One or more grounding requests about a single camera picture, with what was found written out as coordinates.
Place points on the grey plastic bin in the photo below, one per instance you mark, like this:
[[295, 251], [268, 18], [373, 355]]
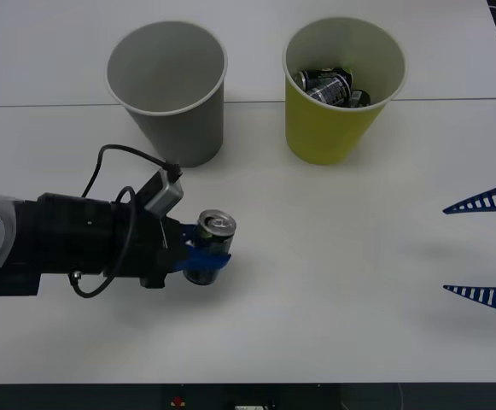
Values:
[[166, 81]]

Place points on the black can grid print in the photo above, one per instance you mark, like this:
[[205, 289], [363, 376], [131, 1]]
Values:
[[330, 91]]

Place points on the silver-black left robot arm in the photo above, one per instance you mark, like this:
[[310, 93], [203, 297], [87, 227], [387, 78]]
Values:
[[60, 232]]

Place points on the small black can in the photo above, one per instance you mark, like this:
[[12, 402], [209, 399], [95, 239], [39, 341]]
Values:
[[360, 99]]

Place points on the red button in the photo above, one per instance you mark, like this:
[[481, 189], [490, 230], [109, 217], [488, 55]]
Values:
[[178, 402]]

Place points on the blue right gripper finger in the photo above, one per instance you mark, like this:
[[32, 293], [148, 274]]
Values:
[[486, 201], [486, 295]]

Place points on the black can green print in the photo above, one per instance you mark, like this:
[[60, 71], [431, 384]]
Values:
[[316, 76]]

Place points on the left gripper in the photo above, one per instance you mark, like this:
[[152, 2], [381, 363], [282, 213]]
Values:
[[145, 243]]

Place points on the black drink can silver top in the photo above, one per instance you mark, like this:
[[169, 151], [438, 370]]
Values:
[[215, 230]]

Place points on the yellow-green plastic bin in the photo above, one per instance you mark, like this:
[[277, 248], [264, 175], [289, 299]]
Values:
[[328, 128]]

